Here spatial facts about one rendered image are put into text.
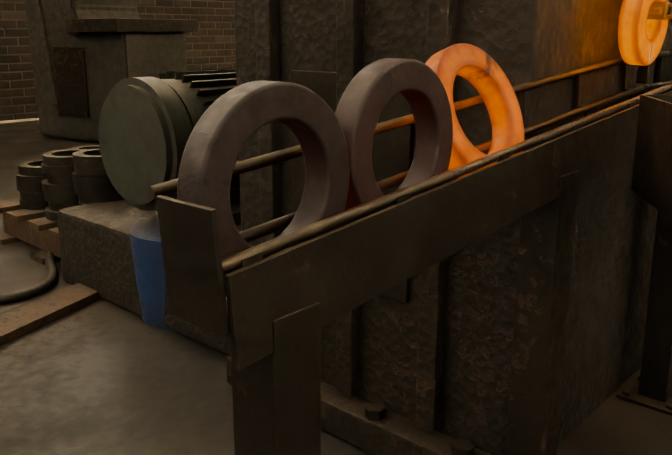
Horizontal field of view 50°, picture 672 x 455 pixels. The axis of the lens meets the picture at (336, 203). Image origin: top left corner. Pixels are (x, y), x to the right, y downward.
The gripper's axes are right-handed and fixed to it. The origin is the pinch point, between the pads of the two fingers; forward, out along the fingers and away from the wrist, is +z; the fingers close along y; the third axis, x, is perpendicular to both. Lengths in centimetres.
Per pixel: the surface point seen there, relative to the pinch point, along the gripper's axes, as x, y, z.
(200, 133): -11, -96, 1
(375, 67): -7, -74, 1
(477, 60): -7.2, -48.5, 3.9
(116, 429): -87, -62, 74
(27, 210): -80, -12, 214
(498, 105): -13.2, -44.7, 2.4
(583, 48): -6.7, -9.5, 6.4
